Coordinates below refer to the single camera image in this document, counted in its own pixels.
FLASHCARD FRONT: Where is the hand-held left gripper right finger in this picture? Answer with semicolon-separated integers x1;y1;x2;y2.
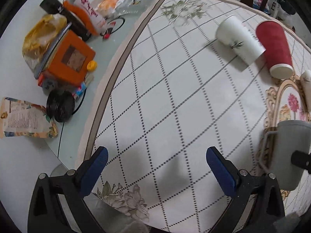
206;146;286;233

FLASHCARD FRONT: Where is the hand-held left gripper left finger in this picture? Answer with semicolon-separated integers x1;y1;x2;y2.
27;146;109;233

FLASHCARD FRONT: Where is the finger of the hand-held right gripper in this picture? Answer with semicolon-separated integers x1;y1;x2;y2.
291;150;311;175

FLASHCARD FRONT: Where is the grey mug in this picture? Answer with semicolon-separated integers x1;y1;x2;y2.
259;120;311;191

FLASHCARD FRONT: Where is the white cup with dark mark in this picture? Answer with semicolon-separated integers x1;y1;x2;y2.
300;70;311;113

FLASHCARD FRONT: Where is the red paper cup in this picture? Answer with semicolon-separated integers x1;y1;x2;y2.
255;20;294;79

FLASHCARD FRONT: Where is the white cup with bamboo print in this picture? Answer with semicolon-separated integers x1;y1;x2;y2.
216;15;266;65

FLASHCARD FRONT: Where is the blue and red snack packet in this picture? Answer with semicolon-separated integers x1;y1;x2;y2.
72;74;94;102

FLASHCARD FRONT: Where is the checked floral table mat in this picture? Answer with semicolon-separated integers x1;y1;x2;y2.
75;0;311;233

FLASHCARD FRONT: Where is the printed paper packet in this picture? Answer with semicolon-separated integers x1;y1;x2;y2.
0;97;59;140

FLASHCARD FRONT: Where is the orange box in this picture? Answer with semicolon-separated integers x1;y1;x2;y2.
38;30;96;87

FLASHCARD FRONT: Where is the yellow plastic bag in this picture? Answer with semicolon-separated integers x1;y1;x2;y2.
22;14;67;73

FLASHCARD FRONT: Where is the black bottle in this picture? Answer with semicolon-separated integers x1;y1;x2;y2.
39;0;92;42

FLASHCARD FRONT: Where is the orange carton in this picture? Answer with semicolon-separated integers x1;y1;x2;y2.
63;1;98;36

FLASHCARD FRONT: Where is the white packet with red print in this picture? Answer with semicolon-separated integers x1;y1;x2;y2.
70;0;109;34

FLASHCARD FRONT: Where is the bread in clear bag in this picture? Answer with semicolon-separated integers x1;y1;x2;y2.
95;0;125;18

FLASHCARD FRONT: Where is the clear plastic wrapper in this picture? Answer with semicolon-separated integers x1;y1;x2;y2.
114;0;159;18

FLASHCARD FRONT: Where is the thin black cable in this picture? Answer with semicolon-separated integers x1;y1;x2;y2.
57;87;86;159

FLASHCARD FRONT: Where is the black cable loop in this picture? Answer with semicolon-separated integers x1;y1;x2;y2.
106;16;126;33

